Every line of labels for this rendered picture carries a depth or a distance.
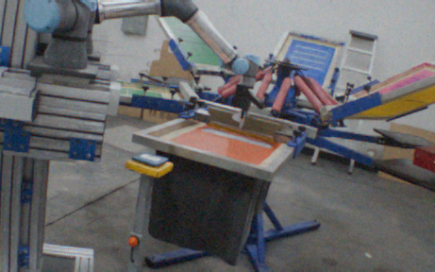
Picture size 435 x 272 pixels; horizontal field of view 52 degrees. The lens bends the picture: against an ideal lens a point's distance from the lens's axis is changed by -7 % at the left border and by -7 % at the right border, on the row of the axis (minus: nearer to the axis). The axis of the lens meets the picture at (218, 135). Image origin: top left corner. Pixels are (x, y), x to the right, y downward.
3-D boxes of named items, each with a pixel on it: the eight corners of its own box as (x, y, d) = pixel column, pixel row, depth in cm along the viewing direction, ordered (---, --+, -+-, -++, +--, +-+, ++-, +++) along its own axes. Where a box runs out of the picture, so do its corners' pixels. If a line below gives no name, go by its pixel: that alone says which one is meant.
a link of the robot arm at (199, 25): (181, -16, 197) (256, 64, 214) (177, -15, 208) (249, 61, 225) (161, 3, 198) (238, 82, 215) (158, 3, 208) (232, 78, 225)
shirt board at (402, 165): (468, 196, 240) (473, 183, 238) (443, 207, 213) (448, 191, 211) (291, 128, 334) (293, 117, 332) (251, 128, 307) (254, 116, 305)
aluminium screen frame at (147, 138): (271, 181, 175) (273, 172, 175) (131, 142, 191) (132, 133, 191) (302, 144, 249) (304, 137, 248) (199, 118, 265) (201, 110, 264)
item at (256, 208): (238, 264, 197) (259, 171, 187) (230, 263, 198) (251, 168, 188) (263, 229, 240) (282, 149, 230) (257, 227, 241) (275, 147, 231)
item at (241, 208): (236, 268, 195) (259, 172, 185) (141, 236, 207) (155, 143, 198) (239, 265, 198) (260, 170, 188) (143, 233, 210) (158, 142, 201)
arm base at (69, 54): (39, 64, 144) (43, 33, 142) (45, 59, 158) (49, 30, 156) (85, 70, 148) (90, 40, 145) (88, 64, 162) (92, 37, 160)
